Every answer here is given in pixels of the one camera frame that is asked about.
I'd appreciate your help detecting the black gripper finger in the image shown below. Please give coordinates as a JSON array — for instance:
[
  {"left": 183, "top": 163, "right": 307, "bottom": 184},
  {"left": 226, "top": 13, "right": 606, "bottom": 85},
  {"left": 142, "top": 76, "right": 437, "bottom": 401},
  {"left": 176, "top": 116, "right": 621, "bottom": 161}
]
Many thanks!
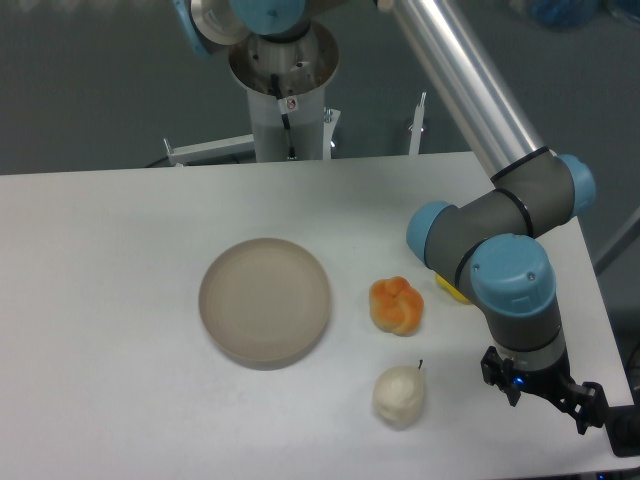
[
  {"left": 481, "top": 346, "right": 520, "bottom": 406},
  {"left": 549, "top": 378, "right": 608, "bottom": 435}
]

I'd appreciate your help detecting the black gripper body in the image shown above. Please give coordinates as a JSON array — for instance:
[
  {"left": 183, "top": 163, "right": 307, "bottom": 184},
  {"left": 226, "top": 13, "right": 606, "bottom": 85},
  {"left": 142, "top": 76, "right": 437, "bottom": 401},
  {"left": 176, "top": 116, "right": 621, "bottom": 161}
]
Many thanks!
[{"left": 497, "top": 350, "right": 571, "bottom": 406}]

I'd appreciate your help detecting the yellow toy banana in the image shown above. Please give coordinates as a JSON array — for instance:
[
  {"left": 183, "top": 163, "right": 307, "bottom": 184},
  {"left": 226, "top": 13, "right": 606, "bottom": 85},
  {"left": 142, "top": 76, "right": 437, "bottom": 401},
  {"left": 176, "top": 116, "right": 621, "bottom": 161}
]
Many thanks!
[{"left": 435, "top": 274, "right": 470, "bottom": 305}]

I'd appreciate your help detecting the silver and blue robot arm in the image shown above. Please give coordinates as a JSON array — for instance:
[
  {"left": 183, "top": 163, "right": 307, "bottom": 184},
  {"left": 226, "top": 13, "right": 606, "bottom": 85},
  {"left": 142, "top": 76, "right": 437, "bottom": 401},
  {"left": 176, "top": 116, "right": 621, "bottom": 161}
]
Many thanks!
[{"left": 174, "top": 1, "right": 608, "bottom": 432}]

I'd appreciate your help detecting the black device at table edge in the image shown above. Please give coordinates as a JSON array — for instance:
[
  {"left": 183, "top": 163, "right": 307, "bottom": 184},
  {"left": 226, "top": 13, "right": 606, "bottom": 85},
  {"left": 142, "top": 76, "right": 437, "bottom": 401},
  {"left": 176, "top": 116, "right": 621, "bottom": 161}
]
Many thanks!
[{"left": 606, "top": 405, "right": 639, "bottom": 458}]

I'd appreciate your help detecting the white toy pear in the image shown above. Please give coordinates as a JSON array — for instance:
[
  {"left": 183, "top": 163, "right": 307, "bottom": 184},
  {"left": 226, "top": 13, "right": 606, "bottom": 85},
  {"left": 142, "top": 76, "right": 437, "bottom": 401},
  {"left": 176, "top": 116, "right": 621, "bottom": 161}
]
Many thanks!
[{"left": 371, "top": 359, "right": 426, "bottom": 430}]

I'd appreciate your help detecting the orange knotted bread roll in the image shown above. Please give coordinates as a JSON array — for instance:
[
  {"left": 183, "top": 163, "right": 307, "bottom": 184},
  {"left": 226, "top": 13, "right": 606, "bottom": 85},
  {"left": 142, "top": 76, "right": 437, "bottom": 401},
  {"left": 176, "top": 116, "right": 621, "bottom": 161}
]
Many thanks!
[{"left": 369, "top": 276, "right": 424, "bottom": 336}]

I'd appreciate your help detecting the beige round plate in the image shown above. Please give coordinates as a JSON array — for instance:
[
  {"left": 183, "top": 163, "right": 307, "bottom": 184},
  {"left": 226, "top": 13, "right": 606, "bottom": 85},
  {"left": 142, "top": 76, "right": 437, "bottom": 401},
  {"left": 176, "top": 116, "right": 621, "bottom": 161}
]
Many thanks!
[{"left": 198, "top": 238, "right": 332, "bottom": 370}]

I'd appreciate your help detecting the blue plastic bag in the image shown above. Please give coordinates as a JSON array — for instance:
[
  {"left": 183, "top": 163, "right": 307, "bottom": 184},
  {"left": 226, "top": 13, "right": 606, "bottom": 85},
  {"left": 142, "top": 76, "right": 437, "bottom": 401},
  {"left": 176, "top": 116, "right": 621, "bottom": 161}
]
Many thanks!
[{"left": 526, "top": 0, "right": 600, "bottom": 31}]

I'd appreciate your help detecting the white metal bracket right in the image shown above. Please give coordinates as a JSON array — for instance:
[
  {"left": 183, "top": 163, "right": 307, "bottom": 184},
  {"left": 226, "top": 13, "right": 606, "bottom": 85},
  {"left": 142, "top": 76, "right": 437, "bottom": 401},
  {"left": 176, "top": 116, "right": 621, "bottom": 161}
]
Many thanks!
[{"left": 408, "top": 91, "right": 427, "bottom": 156}]

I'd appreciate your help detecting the white metal bracket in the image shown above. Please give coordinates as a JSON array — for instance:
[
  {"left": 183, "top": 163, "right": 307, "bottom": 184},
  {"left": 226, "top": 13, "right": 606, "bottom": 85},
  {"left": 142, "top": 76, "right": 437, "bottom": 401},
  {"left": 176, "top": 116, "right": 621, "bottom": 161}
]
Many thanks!
[
  {"left": 408, "top": 91, "right": 427, "bottom": 156},
  {"left": 163, "top": 134, "right": 255, "bottom": 166}
]

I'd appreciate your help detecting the black cable on pedestal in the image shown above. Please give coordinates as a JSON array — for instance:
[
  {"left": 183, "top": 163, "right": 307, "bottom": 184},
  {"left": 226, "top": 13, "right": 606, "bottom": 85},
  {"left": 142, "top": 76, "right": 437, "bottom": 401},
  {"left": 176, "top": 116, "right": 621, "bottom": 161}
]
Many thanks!
[{"left": 269, "top": 73, "right": 298, "bottom": 162}]

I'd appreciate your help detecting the white metal bracket left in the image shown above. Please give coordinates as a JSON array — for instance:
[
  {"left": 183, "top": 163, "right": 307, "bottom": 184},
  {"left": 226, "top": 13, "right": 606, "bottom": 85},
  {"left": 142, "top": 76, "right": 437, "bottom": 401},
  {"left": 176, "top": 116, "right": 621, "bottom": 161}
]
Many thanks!
[{"left": 163, "top": 134, "right": 255, "bottom": 166}]

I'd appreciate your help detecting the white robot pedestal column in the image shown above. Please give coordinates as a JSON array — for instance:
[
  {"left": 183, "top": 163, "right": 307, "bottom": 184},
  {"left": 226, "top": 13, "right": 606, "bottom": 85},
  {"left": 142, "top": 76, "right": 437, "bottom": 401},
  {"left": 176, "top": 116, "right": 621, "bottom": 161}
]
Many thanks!
[{"left": 229, "top": 21, "right": 339, "bottom": 162}]

